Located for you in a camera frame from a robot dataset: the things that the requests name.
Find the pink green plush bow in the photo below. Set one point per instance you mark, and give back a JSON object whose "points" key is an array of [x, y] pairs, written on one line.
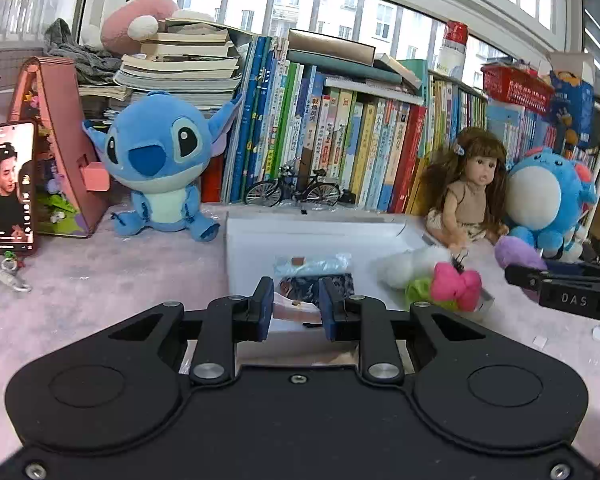
{"points": [[448, 288]]}

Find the stack of horizontal books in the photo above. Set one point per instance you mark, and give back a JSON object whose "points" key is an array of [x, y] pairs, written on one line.
{"points": [[197, 60]]}

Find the pink folded cloth item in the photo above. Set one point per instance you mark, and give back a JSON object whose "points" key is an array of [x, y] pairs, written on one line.
{"points": [[295, 310]]}

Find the red plastic basket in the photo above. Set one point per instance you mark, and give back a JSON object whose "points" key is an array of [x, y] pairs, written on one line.
{"points": [[508, 84]]}

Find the pink white plush cushion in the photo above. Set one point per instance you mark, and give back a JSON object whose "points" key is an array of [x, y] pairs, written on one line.
{"points": [[126, 28]]}

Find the shallow grey cardboard tray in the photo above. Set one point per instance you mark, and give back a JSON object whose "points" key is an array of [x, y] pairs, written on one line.
{"points": [[264, 242]]}

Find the smartphone with video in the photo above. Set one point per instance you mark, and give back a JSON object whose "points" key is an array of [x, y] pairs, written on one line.
{"points": [[17, 186]]}

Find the red white paper cups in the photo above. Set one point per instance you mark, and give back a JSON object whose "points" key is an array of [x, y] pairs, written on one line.
{"points": [[452, 53]]}

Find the purple plush heart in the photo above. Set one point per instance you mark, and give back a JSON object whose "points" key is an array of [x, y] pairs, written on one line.
{"points": [[512, 250]]}

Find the grey crumpled cloth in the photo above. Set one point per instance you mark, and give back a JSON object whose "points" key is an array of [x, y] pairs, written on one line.
{"points": [[93, 66]]}

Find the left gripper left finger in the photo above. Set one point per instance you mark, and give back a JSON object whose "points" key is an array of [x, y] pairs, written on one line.
{"points": [[225, 323]]}

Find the Doraemon plush toy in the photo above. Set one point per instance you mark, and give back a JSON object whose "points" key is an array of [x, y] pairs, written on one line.
{"points": [[573, 244]]}

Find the blue Stitch plush toy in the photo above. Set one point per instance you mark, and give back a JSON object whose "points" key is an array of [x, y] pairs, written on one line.
{"points": [[158, 147]]}

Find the dark blue patterned pouch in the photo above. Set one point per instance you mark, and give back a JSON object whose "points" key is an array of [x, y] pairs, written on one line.
{"points": [[307, 288]]}

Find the pink wooden house model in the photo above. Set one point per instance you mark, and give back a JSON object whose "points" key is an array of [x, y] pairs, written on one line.
{"points": [[70, 181]]}

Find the row of upright books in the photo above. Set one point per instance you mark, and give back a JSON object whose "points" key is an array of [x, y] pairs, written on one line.
{"points": [[371, 121]]}

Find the black binder clip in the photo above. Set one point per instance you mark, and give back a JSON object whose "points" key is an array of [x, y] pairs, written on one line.
{"points": [[458, 264]]}

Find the blue cardboard box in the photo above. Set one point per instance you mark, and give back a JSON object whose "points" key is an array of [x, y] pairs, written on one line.
{"points": [[573, 107]]}

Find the metal carabiner keyring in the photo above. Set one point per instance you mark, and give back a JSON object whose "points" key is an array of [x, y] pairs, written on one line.
{"points": [[10, 265]]}

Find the brown haired baby doll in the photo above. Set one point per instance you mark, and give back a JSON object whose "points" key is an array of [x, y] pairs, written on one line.
{"points": [[466, 191]]}

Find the miniature black bicycle model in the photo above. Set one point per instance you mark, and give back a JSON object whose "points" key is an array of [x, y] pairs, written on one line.
{"points": [[270, 193]]}

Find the white fluffy plush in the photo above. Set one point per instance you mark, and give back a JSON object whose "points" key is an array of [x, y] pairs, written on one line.
{"points": [[399, 270]]}

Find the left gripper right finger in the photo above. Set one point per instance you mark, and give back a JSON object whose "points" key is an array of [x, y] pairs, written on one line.
{"points": [[365, 321]]}

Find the blue round plush monster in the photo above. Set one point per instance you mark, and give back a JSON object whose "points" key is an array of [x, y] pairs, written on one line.
{"points": [[545, 197]]}

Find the light blue plastic packet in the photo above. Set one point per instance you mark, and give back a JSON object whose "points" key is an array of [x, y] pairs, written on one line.
{"points": [[312, 265]]}

